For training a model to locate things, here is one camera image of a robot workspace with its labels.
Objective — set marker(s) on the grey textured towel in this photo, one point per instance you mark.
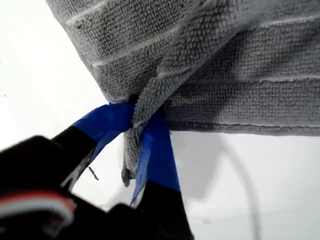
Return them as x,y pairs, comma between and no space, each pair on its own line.
225,87

